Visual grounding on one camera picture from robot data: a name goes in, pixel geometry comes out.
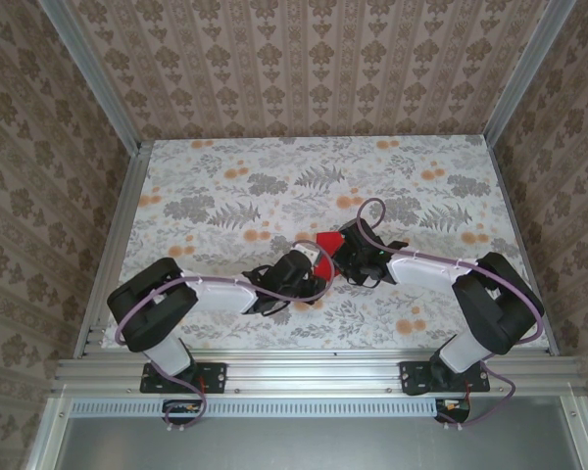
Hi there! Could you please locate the red cloth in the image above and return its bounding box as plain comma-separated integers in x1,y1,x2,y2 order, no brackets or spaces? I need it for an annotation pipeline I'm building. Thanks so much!
311,231,348,281

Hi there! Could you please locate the floral patterned tablecloth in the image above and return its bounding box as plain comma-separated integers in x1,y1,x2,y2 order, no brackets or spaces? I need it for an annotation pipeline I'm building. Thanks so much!
100,136,553,352

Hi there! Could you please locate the small black circuit board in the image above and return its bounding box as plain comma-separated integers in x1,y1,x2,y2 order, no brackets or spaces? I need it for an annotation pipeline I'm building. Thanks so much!
162,399,208,426
434,397,472,423

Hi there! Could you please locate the grey metal panel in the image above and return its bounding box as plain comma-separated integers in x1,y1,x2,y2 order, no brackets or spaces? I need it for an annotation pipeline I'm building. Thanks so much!
24,395,588,470

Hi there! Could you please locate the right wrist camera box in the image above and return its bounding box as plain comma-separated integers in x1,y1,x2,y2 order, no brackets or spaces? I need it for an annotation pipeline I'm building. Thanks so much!
340,219,386,256

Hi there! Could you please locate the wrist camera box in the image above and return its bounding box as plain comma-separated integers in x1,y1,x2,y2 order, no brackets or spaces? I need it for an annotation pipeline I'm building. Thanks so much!
340,219,386,256
272,244,320,286

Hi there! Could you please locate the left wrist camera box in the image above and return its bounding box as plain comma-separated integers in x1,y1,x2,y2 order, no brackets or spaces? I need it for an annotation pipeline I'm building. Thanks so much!
272,244,320,286

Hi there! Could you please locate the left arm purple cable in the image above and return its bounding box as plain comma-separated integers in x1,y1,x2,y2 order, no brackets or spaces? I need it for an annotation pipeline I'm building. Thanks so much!
115,241,332,435

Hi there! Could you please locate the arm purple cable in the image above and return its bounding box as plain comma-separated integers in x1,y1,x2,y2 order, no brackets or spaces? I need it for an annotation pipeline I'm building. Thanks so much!
355,198,545,433
115,241,332,435

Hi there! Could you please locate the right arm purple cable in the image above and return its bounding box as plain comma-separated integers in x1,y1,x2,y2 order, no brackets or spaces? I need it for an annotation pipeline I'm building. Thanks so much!
355,198,545,433

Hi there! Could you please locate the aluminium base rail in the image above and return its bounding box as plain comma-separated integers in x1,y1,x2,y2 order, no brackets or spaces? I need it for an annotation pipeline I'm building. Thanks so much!
51,355,587,396

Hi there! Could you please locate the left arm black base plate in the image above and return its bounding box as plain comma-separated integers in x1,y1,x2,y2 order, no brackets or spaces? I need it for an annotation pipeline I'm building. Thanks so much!
140,360,227,395

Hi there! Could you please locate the slotted grey cable duct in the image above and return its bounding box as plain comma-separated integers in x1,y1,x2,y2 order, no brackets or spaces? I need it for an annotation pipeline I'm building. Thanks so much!
71,397,440,415

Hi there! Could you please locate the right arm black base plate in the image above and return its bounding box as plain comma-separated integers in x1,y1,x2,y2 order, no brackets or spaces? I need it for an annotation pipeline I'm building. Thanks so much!
400,360,491,396

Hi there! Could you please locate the aluminium side rail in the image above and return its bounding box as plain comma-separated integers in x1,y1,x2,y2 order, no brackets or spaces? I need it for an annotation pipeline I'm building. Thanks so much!
73,141,153,358

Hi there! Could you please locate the aluminium frame post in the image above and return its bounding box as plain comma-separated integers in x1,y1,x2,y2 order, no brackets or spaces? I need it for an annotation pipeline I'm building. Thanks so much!
484,0,567,143
41,0,146,153

